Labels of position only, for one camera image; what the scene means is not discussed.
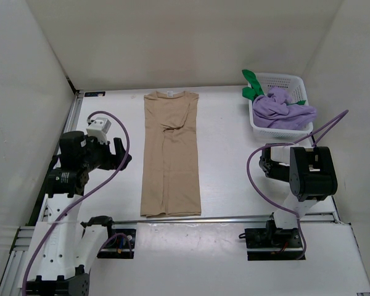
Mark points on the front aluminium table rail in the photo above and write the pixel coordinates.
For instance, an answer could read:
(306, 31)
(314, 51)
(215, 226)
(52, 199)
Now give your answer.
(308, 218)

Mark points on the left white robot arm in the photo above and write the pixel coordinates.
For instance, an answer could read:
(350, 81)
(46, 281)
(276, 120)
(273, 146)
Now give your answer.
(60, 264)

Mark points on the blue label sticker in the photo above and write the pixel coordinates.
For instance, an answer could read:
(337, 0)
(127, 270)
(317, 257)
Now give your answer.
(94, 94)

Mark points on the purple t shirt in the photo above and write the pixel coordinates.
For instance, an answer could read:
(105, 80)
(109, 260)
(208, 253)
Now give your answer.
(276, 110)

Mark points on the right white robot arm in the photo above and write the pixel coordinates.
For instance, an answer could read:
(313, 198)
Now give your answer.
(311, 176)

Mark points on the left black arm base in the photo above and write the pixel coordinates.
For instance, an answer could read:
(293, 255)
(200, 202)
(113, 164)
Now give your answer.
(120, 247)

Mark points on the green t shirt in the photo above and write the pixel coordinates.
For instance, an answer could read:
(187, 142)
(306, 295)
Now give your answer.
(254, 89)

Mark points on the beige t shirt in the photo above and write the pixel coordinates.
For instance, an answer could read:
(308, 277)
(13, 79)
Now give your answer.
(170, 181)

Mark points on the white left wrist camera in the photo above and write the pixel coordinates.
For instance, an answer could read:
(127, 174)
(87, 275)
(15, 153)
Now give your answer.
(99, 128)

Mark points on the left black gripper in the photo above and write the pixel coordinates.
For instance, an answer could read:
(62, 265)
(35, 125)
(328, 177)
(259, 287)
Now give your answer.
(111, 155)

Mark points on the white plastic basket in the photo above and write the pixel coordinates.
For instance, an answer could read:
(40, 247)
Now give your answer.
(294, 85)

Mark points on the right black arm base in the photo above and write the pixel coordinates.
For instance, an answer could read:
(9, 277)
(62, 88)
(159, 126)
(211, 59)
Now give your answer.
(265, 245)

